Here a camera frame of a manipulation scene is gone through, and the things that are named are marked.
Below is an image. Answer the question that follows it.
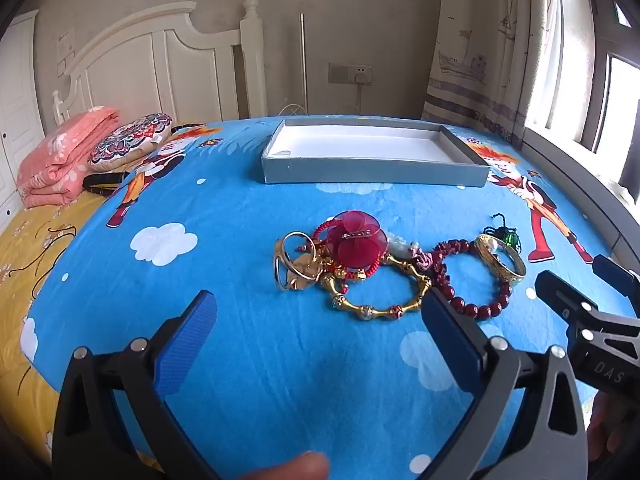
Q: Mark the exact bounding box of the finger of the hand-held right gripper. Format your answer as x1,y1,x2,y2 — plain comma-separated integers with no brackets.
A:
534,270,640,345
592,255,640,303

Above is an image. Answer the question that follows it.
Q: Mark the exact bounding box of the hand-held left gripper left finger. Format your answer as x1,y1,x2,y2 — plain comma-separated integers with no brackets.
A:
50,289,223,480

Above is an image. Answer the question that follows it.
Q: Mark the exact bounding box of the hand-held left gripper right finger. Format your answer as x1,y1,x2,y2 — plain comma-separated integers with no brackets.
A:
421,287,590,480

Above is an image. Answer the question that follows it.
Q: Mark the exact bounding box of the wide gold bangle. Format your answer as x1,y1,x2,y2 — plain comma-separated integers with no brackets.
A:
474,232,527,286

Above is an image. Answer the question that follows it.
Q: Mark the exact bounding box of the dark red bead bracelet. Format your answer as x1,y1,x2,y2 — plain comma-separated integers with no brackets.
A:
432,239,512,321

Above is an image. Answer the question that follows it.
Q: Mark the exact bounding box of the green beetle pendant black cord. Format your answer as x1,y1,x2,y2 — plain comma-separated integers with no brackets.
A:
481,212,523,251

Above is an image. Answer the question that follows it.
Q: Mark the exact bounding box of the red flower brooch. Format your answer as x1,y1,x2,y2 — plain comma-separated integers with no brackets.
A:
327,211,390,266

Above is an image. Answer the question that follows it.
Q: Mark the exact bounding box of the gold looped scarf ring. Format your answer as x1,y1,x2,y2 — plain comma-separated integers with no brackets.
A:
272,230,322,292

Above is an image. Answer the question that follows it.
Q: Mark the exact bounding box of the red string bracelet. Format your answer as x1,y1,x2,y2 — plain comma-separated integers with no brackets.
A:
312,215,391,282

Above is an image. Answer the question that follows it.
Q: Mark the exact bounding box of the grey cardboard box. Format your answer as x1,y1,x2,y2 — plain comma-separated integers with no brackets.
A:
261,117,491,188

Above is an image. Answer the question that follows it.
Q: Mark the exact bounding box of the person's right hand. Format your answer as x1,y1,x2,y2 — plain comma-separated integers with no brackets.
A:
587,392,640,463

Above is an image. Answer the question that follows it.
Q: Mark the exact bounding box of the person's left hand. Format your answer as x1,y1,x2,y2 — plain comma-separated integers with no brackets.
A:
240,451,331,480

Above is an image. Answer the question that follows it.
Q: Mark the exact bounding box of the gold bamboo bangle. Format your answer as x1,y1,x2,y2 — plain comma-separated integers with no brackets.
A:
320,252,433,322

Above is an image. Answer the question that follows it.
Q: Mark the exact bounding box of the white crumpled cloth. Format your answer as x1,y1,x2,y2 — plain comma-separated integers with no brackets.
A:
607,180,640,207

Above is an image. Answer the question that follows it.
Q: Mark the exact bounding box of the grey window sill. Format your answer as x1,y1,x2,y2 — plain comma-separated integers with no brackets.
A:
520,135,640,271

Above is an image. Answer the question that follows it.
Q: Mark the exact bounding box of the blue cartoon printed bedsheet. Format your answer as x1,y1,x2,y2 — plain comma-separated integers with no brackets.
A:
22,115,640,480

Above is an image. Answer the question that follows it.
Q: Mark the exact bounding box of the yellow bedsheet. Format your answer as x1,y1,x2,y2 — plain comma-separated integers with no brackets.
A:
0,187,166,480

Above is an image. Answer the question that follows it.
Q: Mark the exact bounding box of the black folding fan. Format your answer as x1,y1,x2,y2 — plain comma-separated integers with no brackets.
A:
81,172,126,196

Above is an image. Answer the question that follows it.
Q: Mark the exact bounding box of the patterned round cushion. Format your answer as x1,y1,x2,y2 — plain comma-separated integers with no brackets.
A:
87,112,175,173

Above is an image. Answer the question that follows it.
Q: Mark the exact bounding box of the pink folded quilt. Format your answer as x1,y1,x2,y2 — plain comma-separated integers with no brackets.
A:
16,106,121,209

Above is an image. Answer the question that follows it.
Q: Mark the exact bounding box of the ship print curtain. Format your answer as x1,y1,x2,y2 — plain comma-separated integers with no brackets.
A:
421,0,563,148

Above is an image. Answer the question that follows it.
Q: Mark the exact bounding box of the white bed headboard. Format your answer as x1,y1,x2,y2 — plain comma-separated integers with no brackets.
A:
52,0,268,126

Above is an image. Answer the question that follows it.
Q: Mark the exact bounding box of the white wardrobe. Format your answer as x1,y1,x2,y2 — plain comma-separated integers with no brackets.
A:
0,9,41,231

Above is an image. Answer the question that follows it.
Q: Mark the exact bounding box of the slim silver lamp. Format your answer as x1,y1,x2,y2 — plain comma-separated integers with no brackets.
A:
299,12,308,111

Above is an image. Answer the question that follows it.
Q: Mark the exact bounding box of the white pendant with pink cord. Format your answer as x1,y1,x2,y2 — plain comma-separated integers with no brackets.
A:
387,237,441,273

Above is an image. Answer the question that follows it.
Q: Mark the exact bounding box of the dark window frame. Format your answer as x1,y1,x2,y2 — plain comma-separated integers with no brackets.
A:
520,0,640,201

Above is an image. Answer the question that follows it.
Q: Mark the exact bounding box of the white plug with cable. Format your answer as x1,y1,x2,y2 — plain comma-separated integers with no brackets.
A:
354,71,372,113

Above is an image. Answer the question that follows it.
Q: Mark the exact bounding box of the grey wall socket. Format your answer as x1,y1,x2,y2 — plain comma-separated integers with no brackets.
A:
328,62,373,86

